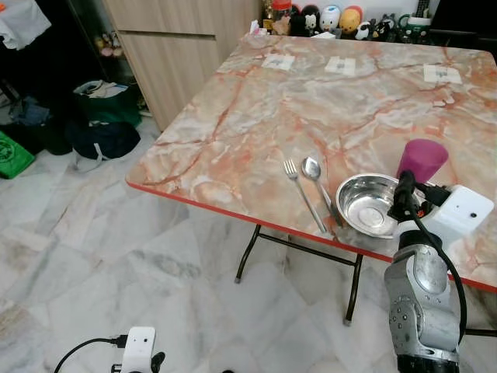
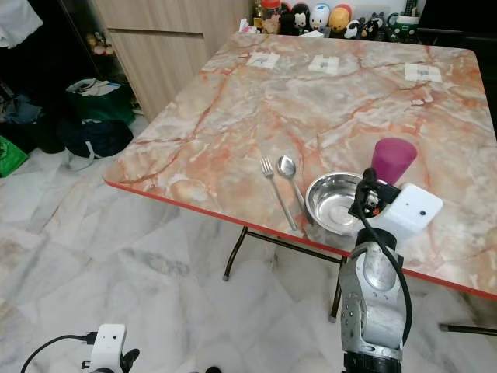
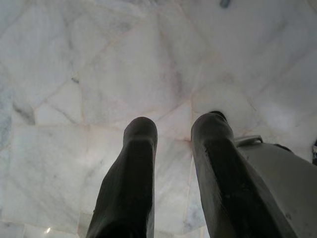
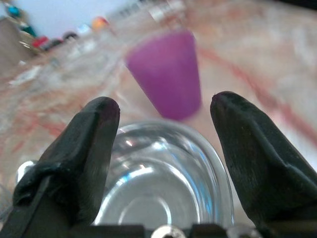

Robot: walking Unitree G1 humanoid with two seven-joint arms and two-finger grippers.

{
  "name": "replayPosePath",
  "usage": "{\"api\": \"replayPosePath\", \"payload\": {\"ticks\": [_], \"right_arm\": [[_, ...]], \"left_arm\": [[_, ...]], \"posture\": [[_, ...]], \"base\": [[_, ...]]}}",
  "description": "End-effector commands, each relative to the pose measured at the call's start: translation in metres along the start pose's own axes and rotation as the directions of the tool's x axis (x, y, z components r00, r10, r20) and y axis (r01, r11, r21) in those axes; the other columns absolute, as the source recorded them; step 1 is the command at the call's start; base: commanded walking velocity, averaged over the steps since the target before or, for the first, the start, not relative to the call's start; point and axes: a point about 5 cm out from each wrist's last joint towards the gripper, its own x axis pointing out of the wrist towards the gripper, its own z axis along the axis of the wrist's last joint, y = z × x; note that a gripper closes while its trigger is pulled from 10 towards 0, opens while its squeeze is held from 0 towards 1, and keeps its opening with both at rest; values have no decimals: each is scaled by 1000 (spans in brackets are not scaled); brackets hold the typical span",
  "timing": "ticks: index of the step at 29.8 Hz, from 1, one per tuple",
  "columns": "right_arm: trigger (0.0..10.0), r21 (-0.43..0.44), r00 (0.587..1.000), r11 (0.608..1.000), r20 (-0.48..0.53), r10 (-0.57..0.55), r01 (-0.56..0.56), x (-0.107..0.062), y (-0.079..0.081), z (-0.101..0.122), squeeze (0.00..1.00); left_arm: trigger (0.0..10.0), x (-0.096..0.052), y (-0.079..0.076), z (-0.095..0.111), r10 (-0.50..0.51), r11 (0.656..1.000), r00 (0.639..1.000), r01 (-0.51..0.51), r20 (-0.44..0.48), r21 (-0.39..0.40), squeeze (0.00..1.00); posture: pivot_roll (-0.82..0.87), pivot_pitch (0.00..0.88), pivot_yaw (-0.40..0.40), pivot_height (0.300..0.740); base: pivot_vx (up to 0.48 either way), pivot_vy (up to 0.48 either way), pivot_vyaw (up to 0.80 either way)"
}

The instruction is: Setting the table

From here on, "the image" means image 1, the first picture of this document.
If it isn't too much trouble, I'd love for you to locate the purple plastic cup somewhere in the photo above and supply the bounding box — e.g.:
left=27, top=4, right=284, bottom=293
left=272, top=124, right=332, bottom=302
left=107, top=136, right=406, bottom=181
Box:
left=396, top=138, right=450, bottom=185

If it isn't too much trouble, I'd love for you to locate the stainless steel bowl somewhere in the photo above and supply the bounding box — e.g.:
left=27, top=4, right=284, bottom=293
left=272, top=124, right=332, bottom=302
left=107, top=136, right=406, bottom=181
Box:
left=335, top=173, right=413, bottom=239

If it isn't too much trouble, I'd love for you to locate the silver metal spoon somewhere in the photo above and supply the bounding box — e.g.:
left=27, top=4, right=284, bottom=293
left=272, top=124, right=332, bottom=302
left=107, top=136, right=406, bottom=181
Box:
left=301, top=156, right=343, bottom=228

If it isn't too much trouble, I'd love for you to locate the silver metal fork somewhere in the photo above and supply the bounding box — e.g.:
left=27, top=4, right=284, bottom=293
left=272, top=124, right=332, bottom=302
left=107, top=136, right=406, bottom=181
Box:
left=283, top=159, right=329, bottom=235

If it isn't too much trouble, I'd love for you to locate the white paper card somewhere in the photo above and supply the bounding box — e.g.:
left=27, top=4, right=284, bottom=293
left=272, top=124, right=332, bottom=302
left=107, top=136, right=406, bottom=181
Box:
left=262, top=54, right=297, bottom=71
left=323, top=56, right=357, bottom=77
left=422, top=64, right=463, bottom=85

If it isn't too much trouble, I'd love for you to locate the marble pattern folding table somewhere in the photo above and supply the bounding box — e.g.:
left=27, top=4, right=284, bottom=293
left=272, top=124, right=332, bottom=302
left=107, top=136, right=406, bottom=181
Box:
left=126, top=33, right=497, bottom=325

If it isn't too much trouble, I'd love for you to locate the dark green mug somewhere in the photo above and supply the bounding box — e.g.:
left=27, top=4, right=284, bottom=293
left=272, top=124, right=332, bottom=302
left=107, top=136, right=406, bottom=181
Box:
left=397, top=13, right=433, bottom=44

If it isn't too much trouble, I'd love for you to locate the black white animal figurine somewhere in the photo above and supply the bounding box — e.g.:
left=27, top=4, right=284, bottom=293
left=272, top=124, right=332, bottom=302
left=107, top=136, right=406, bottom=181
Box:
left=356, top=19, right=398, bottom=42

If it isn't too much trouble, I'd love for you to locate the yellow orange egg figurine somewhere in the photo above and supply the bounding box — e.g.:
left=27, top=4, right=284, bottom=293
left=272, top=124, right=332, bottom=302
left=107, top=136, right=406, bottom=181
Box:
left=339, top=5, right=364, bottom=37

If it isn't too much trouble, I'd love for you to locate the black monitor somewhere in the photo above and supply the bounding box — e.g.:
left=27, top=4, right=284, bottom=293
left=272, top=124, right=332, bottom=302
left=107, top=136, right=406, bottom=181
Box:
left=430, top=0, right=497, bottom=51

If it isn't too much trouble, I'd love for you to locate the white round figurine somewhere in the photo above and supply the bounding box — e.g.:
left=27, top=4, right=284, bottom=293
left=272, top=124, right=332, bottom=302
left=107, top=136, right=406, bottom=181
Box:
left=320, top=5, right=342, bottom=34

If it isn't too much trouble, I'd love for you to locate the black mouse figurine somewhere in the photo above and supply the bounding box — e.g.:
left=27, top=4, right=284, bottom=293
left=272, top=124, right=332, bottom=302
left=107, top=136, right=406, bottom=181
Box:
left=298, top=5, right=321, bottom=37

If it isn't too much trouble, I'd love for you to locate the red lid jar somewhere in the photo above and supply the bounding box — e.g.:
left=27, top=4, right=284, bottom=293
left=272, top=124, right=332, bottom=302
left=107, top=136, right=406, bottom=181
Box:
left=269, top=0, right=294, bottom=33

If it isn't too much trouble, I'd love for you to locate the black backpack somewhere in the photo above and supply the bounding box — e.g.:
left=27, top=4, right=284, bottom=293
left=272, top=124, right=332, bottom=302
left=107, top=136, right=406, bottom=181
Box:
left=65, top=120, right=143, bottom=162

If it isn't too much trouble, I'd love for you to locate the bright green bag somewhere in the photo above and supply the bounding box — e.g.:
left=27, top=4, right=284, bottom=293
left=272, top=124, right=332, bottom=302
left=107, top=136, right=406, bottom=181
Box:
left=0, top=130, right=36, bottom=180

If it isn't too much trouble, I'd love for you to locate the dark green shopping bag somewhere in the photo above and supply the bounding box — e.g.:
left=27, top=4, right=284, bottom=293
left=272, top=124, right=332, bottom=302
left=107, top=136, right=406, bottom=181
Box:
left=73, top=79, right=144, bottom=130

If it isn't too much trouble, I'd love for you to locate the light wooden cabinet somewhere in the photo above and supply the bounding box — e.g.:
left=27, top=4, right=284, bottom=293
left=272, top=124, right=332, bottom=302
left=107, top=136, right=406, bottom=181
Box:
left=103, top=0, right=262, bottom=131

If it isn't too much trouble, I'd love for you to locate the dark blue clothes pile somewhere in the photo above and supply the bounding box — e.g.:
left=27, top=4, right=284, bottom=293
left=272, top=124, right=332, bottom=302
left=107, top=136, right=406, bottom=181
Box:
left=0, top=96, right=75, bottom=156

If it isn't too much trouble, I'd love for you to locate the white cloth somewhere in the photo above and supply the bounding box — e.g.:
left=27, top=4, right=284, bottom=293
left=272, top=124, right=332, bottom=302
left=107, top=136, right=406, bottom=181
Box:
left=0, top=0, right=52, bottom=50

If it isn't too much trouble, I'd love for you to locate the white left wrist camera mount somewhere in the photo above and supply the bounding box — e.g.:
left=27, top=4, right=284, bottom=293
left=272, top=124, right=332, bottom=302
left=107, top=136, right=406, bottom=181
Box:
left=120, top=326, right=157, bottom=373

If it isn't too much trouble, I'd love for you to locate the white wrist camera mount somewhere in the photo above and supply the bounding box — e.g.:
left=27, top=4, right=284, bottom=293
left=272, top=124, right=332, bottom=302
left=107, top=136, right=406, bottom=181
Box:
left=394, top=185, right=495, bottom=249
left=120, top=326, right=157, bottom=373

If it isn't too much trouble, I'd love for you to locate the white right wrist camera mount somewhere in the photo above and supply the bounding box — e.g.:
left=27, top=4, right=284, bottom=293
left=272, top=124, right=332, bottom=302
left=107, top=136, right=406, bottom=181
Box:
left=394, top=185, right=495, bottom=249

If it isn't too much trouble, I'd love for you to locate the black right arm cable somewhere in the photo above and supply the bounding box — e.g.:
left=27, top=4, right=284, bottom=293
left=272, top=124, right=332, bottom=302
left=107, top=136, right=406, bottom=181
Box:
left=410, top=211, right=468, bottom=344

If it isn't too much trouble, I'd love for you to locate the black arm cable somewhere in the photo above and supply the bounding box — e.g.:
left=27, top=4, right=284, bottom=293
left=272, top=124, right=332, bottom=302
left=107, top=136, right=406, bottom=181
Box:
left=53, top=335, right=129, bottom=373
left=410, top=211, right=468, bottom=344

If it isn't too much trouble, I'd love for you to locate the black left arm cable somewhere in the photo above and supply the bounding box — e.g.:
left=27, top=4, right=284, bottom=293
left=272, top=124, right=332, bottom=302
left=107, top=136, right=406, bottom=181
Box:
left=53, top=335, right=129, bottom=373

